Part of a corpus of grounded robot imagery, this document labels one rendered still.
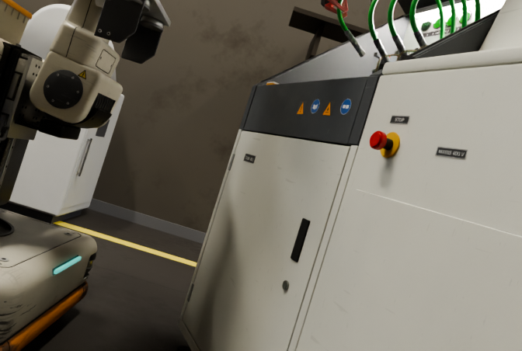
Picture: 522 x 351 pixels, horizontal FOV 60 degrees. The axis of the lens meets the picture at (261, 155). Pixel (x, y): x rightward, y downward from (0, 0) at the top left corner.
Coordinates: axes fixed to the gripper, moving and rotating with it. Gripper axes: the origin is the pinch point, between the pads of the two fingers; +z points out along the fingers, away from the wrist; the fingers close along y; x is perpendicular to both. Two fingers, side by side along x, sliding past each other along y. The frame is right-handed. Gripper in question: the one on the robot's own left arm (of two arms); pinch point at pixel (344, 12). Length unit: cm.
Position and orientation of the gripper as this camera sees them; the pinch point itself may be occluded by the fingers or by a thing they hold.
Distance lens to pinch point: 150.9
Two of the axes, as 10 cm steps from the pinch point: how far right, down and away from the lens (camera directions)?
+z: 4.4, 8.5, -2.9
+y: 0.9, 2.8, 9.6
